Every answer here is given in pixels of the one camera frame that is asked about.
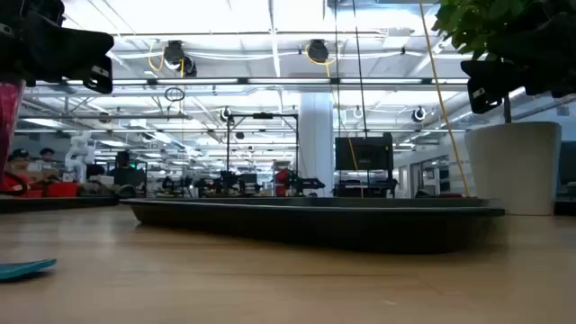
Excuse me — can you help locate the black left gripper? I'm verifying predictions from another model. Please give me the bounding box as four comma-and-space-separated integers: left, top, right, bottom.
0, 17, 115, 95

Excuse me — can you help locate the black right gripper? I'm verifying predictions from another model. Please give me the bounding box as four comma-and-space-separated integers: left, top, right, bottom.
460, 13, 576, 115

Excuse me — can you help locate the red translucent cup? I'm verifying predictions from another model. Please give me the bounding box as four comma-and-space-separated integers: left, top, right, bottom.
0, 79, 27, 182

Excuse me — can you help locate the teal round plate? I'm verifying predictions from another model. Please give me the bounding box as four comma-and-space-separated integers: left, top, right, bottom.
0, 257, 58, 284

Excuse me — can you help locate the black plastic tray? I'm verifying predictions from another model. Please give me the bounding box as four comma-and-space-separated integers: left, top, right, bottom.
120, 196, 506, 254

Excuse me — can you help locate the green leafy plant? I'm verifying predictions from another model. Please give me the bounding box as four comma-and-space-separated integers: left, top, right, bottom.
431, 0, 576, 123

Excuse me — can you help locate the white humanoid robot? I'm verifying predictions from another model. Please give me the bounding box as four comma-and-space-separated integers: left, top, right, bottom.
63, 130, 97, 184

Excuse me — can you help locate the white plant pot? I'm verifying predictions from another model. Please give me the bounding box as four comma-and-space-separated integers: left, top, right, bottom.
464, 121, 563, 216

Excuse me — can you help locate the person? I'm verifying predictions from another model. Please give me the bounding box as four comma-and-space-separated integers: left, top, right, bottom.
0, 148, 32, 196
109, 150, 148, 189
37, 147, 59, 171

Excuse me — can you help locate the red bin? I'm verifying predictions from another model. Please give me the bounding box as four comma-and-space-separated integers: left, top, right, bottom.
43, 181, 80, 199

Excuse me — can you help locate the dark neighbouring table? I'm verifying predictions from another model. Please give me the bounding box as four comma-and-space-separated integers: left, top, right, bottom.
0, 194, 121, 214

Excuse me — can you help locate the black monitor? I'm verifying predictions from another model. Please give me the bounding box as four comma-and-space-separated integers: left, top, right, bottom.
334, 132, 394, 172

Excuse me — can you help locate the white building column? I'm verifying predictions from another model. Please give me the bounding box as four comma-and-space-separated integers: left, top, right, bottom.
298, 92, 336, 197

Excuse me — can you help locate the yellow hanging cable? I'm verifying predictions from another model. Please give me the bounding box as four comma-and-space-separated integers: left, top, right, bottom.
418, 0, 472, 198

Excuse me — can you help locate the black cable loop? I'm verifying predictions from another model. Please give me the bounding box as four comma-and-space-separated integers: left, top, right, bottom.
164, 85, 186, 104

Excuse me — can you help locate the black ceiling cable reel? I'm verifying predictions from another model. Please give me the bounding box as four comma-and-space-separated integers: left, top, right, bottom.
306, 39, 330, 65
162, 40, 198, 78

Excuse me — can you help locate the black hanging cable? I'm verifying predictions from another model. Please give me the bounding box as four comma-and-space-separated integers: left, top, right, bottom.
350, 0, 370, 139

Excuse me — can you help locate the black frame stand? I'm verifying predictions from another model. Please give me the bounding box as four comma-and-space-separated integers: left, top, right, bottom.
225, 112, 300, 197

